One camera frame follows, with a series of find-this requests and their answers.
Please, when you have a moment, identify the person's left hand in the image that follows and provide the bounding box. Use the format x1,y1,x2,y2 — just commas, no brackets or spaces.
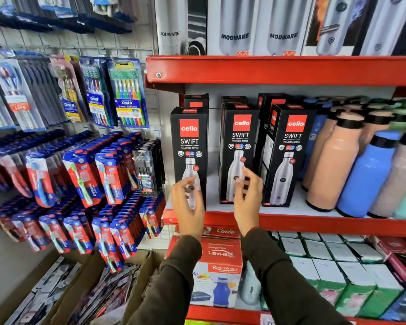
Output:
170,176,205,241

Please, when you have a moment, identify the row of black boxes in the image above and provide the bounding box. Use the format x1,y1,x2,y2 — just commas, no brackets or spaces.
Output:
184,93,295,173

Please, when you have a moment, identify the green multicolour toothbrush pack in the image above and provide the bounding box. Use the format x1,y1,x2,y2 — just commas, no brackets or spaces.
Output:
106,58,150,129

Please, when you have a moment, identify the red metal shelf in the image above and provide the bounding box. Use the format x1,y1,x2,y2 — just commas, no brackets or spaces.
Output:
186,305,406,325
162,189,406,238
144,56,406,95

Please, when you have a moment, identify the pile of dark packets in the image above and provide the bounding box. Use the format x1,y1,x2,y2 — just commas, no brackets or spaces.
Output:
3,257,141,325

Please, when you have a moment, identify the row of clear toothbrush packs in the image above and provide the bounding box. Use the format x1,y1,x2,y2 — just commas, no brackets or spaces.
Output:
0,0,85,24

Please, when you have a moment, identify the black bottle box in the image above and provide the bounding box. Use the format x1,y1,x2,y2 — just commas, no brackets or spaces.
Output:
262,104,317,208
170,107,209,211
219,103,260,204

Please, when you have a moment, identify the white bottle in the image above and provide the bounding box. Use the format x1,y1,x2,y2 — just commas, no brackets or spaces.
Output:
238,260,262,306

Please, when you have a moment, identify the row of grey toothbrush packs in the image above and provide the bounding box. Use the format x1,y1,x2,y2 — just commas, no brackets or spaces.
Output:
0,50,68,131

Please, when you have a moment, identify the silver foil carton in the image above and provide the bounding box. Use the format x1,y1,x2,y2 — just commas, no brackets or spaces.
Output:
154,0,209,56

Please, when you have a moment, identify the person's right forearm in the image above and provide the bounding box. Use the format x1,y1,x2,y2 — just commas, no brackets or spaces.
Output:
240,227,352,325

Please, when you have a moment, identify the group of green white cartons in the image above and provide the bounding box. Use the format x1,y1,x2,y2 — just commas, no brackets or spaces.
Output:
260,230,405,319

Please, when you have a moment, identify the black flame print flask carton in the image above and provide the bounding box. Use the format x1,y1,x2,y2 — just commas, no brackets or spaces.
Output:
301,0,359,57

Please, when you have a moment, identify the pink yellow toothbrush pack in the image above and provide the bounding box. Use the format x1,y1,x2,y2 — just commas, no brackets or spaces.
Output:
50,56,87,124

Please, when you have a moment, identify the brown cardboard carton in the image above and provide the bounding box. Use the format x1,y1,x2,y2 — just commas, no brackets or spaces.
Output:
0,248,166,325

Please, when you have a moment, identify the stack of black toothbrush packs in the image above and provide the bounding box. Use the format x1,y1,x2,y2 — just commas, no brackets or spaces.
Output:
132,138,166,197

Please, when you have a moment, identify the group of dark red cartons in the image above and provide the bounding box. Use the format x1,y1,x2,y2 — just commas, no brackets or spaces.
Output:
365,235,406,324

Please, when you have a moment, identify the person's right hand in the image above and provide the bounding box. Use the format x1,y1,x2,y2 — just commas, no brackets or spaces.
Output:
233,167,264,237

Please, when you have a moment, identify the blue toothbrush pack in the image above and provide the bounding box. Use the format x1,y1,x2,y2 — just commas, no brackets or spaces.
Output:
78,56,114,129

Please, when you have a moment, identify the group of pastel water bottles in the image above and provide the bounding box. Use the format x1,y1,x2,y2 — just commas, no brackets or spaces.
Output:
297,95,406,221

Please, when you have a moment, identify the person's left forearm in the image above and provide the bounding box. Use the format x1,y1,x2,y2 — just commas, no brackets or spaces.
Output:
127,235,203,325

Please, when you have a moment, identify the rack of red blue toothbrush packs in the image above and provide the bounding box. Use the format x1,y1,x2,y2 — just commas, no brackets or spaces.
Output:
0,130,166,273

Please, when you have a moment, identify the red white combo carton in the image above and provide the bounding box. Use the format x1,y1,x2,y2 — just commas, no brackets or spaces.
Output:
174,225,241,239
166,235,244,308

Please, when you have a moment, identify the white toothpaste pack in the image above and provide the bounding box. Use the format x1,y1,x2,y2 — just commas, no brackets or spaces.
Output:
89,0,119,17

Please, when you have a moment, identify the white steel flask carton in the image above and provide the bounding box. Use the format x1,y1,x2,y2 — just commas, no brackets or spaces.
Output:
254,0,314,57
206,0,258,57

